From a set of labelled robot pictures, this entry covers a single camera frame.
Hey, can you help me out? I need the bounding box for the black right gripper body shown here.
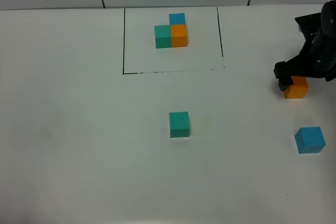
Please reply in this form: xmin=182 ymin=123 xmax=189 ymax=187
xmin=274 ymin=38 xmax=335 ymax=82

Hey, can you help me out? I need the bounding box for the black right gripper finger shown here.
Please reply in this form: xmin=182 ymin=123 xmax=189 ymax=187
xmin=278 ymin=76 xmax=293 ymax=91

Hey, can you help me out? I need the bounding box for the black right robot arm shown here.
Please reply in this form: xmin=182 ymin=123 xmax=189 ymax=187
xmin=274 ymin=1 xmax=335 ymax=91

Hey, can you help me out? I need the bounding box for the template orange cube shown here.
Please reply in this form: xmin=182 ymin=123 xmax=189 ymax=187
xmin=171 ymin=24 xmax=188 ymax=47

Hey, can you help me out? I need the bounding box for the template blue cube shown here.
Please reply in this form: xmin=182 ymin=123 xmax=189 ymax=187
xmin=169 ymin=13 xmax=186 ymax=25

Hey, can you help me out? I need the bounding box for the template green cube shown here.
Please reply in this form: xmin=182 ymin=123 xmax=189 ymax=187
xmin=154 ymin=25 xmax=172 ymax=49

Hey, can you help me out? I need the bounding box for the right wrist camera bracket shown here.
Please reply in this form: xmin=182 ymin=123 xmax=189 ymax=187
xmin=295 ymin=13 xmax=321 ymax=40

